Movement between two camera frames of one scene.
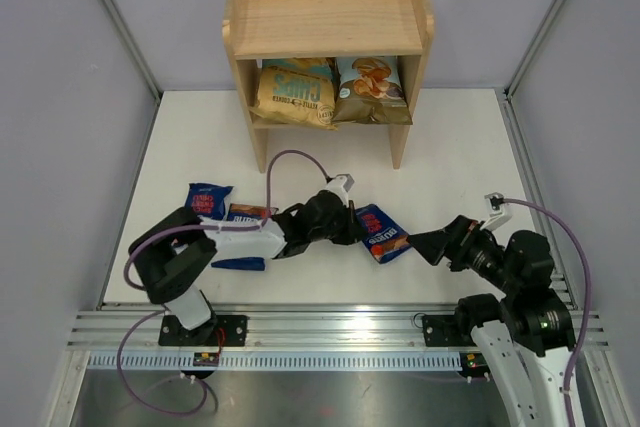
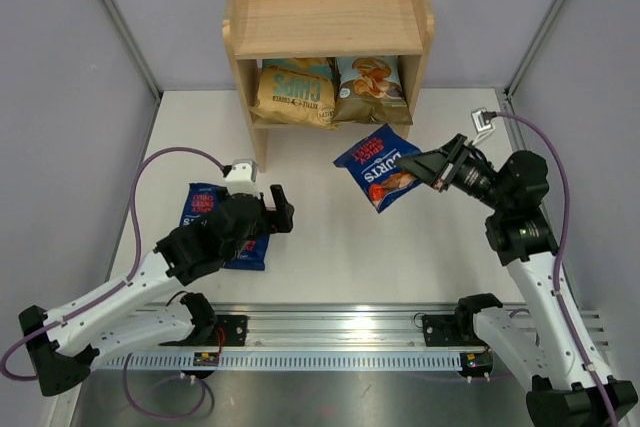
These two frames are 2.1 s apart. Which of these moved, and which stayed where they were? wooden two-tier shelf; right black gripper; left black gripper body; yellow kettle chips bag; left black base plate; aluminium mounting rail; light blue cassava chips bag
Moved: left black gripper body; right black gripper
Stayed: yellow kettle chips bag; light blue cassava chips bag; aluminium mounting rail; wooden two-tier shelf; left black base plate
